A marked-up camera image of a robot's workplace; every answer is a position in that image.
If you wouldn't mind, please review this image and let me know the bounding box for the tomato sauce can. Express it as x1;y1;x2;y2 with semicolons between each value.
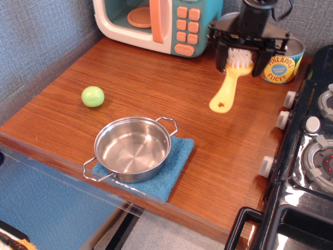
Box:
218;11;240;30

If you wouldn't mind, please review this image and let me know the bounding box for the white stove knob top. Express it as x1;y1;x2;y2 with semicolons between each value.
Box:
283;91;297;109

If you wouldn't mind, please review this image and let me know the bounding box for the pineapple slices can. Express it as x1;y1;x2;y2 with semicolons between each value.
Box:
260;37;305;84

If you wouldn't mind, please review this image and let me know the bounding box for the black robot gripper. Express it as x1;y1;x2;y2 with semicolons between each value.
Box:
208;1;291;77

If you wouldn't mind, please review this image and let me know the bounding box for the orange fuzzy object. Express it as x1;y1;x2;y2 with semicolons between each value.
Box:
16;239;37;250

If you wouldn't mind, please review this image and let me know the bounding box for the white stove knob middle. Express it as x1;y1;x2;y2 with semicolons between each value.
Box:
276;111;290;130

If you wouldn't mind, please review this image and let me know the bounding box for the blue folded cloth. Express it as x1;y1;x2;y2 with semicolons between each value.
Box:
106;136;195;202

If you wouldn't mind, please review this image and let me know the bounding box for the white stove knob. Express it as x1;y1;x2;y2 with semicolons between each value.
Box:
259;156;275;178
283;91;297;109
276;111;290;130

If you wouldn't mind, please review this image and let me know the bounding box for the green toy ball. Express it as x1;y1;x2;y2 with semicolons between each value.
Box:
81;86;105;108

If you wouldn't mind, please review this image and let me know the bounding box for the stainless steel pan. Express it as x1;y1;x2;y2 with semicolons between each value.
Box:
94;117;178;183

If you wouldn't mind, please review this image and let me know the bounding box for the teal toy microwave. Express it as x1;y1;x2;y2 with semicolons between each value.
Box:
93;0;223;58

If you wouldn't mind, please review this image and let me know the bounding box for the black toy stove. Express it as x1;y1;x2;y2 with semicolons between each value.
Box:
225;45;332;249

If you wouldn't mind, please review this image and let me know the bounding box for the white stove knob bottom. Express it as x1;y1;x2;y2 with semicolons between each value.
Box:
259;156;275;178

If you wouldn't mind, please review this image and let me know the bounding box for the yellow brush with white bristles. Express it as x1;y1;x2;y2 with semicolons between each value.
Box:
209;48;254;114

